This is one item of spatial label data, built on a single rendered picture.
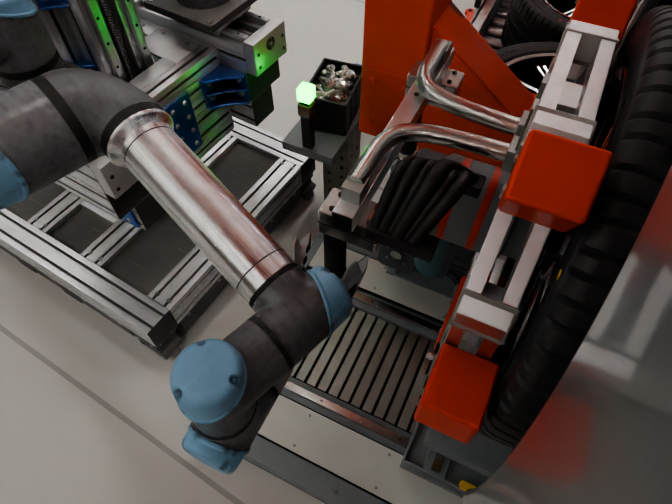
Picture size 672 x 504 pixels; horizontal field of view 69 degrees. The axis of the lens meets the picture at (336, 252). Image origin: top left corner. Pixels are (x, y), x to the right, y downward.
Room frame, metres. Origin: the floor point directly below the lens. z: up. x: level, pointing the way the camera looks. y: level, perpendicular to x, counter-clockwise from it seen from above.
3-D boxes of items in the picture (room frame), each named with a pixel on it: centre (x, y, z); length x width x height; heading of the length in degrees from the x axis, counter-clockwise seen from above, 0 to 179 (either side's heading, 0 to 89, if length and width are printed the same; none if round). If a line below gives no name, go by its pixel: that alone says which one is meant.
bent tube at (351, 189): (0.46, -0.13, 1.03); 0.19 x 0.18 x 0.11; 64
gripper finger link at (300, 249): (0.43, 0.06, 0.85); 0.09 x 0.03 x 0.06; 177
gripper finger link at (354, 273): (0.39, -0.02, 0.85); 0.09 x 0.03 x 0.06; 131
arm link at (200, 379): (0.19, 0.12, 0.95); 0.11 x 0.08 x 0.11; 134
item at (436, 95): (0.64, -0.22, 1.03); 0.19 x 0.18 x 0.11; 64
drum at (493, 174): (0.53, -0.22, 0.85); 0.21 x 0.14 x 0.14; 64
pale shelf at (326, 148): (1.28, -0.01, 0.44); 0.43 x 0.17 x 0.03; 154
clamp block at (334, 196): (0.44, -0.03, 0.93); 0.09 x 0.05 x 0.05; 64
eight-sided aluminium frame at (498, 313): (0.50, -0.28, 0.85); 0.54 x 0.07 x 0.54; 154
